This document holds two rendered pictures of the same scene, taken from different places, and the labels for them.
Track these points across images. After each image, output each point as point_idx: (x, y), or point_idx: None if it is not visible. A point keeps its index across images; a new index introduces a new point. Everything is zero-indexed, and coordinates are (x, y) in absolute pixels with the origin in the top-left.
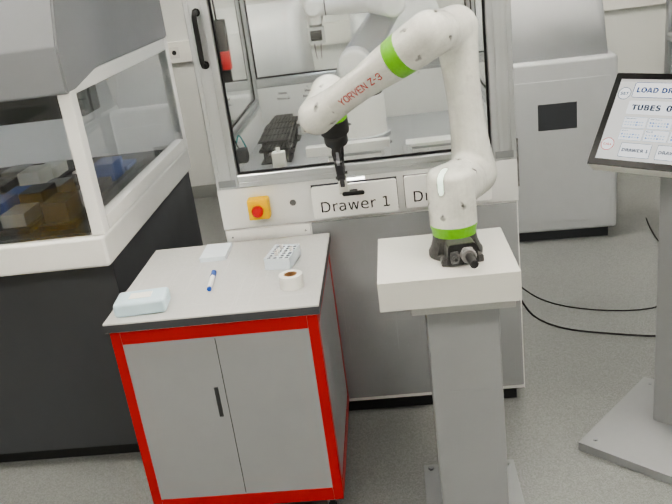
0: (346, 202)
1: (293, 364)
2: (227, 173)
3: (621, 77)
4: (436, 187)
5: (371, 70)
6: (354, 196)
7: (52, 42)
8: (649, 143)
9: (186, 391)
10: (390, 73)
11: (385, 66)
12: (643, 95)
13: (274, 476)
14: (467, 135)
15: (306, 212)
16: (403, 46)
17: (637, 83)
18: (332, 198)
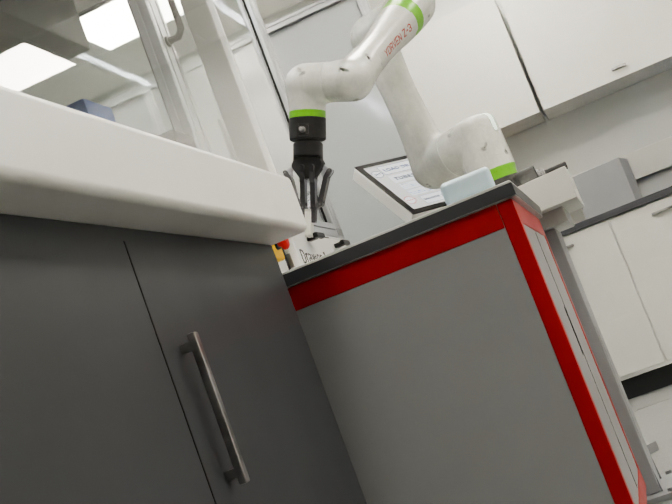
0: (310, 253)
1: (561, 282)
2: None
3: (361, 168)
4: (490, 122)
5: (403, 21)
6: (311, 247)
7: None
8: (437, 190)
9: (562, 310)
10: (417, 25)
11: (414, 16)
12: (392, 171)
13: (627, 455)
14: (432, 119)
15: (285, 269)
16: (421, 0)
17: (378, 167)
18: (302, 246)
